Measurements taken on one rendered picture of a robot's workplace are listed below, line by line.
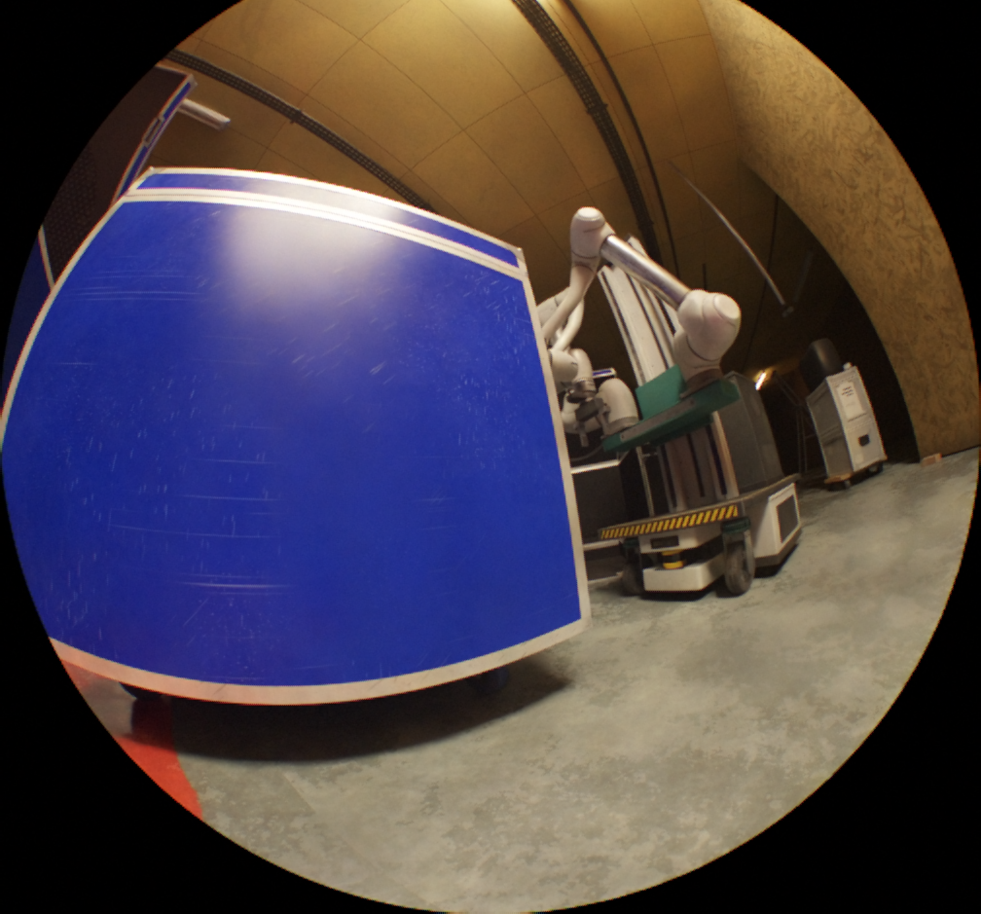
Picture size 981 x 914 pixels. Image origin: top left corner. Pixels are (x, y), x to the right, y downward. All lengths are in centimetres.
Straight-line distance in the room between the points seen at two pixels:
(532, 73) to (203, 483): 297
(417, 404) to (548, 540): 30
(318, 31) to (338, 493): 297
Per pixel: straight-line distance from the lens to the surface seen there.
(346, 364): 47
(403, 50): 289
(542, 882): 41
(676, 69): 341
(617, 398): 149
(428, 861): 44
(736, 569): 111
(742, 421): 151
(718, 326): 108
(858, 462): 326
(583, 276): 135
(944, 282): 244
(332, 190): 79
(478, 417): 51
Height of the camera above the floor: 37
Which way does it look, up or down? 20 degrees up
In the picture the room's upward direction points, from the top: 7 degrees counter-clockwise
